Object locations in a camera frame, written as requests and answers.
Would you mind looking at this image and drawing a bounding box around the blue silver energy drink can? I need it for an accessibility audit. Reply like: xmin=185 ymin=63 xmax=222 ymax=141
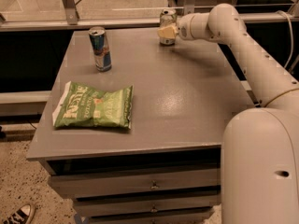
xmin=89 ymin=26 xmax=112 ymax=72

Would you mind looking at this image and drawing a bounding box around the green white 7up can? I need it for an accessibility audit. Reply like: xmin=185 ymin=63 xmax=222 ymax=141
xmin=158 ymin=8 xmax=177 ymax=46

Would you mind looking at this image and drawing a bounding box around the metal frame railing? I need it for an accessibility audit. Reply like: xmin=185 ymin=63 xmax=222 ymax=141
xmin=0 ymin=0 xmax=298 ymax=32

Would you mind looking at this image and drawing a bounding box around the black white sneaker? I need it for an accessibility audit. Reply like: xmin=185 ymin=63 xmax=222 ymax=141
xmin=1 ymin=203 xmax=36 ymax=224

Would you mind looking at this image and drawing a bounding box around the green potato chips bag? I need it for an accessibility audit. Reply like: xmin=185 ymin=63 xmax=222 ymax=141
xmin=52 ymin=81 xmax=133 ymax=129

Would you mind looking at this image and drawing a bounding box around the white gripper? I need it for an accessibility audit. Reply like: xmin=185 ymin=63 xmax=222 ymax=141
xmin=158 ymin=13 xmax=212 ymax=40

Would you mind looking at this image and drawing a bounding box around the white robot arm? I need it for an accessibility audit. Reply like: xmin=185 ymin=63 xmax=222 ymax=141
xmin=158 ymin=4 xmax=299 ymax=224

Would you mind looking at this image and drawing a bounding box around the grey drawer cabinet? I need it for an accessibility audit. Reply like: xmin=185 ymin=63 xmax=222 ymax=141
xmin=27 ymin=28 xmax=252 ymax=224

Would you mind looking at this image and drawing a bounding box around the white cable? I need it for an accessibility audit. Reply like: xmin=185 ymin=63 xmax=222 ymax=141
xmin=275 ymin=9 xmax=295 ymax=70

